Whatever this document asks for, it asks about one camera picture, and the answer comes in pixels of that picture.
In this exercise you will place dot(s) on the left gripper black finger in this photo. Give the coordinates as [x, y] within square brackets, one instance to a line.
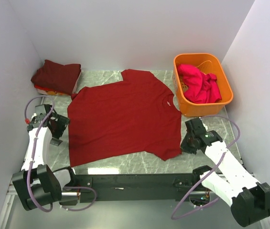
[55, 141]
[61, 120]

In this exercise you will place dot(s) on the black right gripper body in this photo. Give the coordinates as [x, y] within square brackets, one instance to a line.
[188, 145]

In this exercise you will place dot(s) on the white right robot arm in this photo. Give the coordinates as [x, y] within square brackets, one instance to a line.
[248, 199]

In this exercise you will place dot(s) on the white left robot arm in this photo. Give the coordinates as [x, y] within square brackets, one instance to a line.
[36, 184]

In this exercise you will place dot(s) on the orange folded t-shirt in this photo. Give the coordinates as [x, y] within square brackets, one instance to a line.
[46, 91]

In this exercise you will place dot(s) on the pink folded t-shirt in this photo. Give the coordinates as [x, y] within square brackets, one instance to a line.
[79, 74]

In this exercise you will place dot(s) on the dark red folded t-shirt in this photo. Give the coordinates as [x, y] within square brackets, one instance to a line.
[56, 76]

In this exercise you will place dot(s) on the orange plastic basket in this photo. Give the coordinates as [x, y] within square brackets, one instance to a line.
[206, 63]

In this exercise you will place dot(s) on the pink t-shirt in basket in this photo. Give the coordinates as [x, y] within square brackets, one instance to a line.
[202, 88]

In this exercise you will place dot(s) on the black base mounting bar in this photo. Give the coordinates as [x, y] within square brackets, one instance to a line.
[129, 187]

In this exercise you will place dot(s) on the aluminium frame rail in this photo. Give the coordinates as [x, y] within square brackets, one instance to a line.
[11, 193]

